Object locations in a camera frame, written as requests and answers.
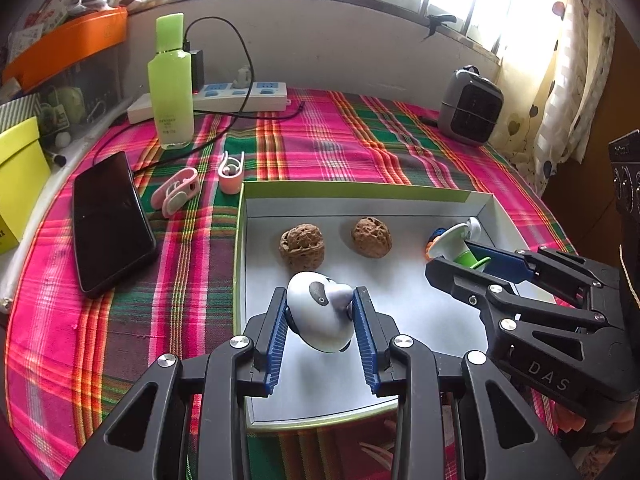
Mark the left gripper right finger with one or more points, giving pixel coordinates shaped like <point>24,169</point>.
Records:
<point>498,435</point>

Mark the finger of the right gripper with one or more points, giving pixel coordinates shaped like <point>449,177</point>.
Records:
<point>575,282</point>
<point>463,284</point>

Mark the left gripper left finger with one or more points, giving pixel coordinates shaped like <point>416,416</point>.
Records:
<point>146,435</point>

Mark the green white spool holder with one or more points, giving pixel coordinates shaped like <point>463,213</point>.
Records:
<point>452,246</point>

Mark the light brown walnut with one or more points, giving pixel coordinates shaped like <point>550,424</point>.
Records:
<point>372,238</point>

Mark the white panda-face round gadget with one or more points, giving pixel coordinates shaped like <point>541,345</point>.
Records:
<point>319,311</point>

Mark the dark brown walnut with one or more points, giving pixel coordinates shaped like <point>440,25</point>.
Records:
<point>302,248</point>

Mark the small white knob hook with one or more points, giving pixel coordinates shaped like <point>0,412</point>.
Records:
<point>473,230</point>

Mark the person's right hand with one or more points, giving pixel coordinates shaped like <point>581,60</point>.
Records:
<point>576,431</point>

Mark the pink plaid tablecloth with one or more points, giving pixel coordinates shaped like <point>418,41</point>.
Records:
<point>70,358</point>

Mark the green white cardboard tray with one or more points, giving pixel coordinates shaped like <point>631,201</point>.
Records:
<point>318,389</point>

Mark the grey space heater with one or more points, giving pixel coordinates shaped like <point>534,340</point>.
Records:
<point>470,107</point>

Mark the black phone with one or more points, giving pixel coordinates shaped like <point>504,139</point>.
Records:
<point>112,236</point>

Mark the heart patterned curtain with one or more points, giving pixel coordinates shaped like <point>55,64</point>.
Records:
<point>555,60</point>

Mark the pink clip near phone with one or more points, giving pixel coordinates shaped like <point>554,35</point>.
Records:
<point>174,193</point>

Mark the yellow cardboard box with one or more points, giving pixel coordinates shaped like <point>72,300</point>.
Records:
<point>23,173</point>

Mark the white power strip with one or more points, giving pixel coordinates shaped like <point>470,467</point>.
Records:
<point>223,98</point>

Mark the striped gift box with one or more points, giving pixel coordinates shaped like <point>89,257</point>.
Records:
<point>18,110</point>

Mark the light green plastic bottle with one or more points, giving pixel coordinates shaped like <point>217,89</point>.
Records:
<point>170,84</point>

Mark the orange plastic tray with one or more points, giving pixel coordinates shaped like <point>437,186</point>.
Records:
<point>67,45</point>

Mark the black charger with cable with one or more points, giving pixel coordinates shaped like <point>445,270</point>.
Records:
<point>267,50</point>

